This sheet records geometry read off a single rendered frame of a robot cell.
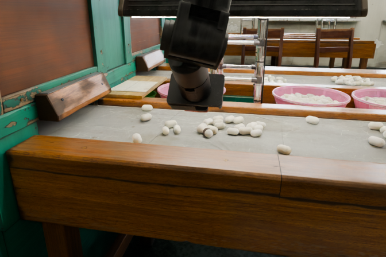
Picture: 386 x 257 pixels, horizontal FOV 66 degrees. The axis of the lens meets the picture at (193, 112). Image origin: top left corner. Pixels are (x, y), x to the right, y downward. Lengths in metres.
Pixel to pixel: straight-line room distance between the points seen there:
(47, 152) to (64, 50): 0.35
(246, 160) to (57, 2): 0.66
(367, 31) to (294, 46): 2.82
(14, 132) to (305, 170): 0.64
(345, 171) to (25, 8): 0.79
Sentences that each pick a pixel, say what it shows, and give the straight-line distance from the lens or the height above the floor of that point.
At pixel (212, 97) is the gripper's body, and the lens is 0.54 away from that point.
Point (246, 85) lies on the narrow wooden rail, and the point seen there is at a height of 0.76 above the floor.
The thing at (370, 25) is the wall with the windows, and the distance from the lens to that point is 6.23.
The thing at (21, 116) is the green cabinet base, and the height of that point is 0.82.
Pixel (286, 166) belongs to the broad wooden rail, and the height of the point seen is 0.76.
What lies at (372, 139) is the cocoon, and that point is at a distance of 0.85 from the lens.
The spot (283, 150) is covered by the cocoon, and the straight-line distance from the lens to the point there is 0.71.
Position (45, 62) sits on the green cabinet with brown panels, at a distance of 0.89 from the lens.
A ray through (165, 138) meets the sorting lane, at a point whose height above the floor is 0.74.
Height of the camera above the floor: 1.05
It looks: 19 degrees down
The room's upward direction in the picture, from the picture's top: straight up
